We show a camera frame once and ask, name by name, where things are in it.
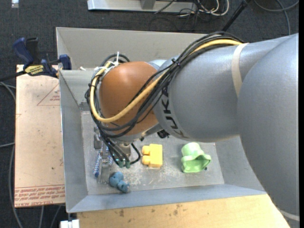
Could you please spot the grey metal bin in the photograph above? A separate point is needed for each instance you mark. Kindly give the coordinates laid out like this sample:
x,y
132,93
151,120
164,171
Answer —
x,y
78,151

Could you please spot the yellow toy building block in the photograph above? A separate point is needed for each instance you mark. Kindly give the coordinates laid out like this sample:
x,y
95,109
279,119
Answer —
x,y
154,156

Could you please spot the blue and white twisted stick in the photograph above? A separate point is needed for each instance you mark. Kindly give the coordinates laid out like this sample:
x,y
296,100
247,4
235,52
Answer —
x,y
97,165

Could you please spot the brown cardboard board, red print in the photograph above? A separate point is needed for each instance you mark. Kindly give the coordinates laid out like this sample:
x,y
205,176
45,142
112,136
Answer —
x,y
38,132

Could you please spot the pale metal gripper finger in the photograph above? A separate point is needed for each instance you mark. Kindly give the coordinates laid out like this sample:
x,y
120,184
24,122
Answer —
x,y
101,174
108,161

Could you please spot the blue toy figure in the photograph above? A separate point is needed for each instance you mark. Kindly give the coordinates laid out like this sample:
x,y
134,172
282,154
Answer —
x,y
116,180

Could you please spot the light green plastic cup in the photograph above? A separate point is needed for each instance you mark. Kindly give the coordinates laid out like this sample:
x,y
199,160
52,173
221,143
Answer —
x,y
193,161

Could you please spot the black cylinder on white bracket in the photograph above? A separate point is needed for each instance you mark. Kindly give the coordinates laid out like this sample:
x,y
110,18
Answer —
x,y
163,134

